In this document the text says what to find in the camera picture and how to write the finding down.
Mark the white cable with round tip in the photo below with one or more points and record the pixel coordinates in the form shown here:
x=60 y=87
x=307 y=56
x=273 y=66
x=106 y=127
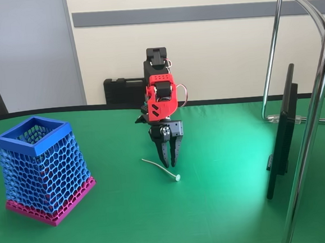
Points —
x=178 y=178

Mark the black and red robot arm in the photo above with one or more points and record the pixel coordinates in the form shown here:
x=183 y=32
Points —
x=162 y=107

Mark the blue and magenta lattice basket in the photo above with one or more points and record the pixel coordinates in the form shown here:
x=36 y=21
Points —
x=52 y=138

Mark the black plastic tool case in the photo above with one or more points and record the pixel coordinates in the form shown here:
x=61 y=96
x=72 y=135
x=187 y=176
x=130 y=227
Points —
x=112 y=91

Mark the green table cloth black edge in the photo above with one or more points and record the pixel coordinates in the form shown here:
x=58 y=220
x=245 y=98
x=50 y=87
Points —
x=187 y=223

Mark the chrome tube stand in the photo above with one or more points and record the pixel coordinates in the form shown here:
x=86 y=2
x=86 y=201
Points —
x=306 y=144

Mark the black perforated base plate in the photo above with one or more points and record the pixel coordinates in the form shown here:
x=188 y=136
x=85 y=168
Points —
x=144 y=109

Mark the grey wall rail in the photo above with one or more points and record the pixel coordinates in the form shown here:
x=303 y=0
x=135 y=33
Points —
x=199 y=12

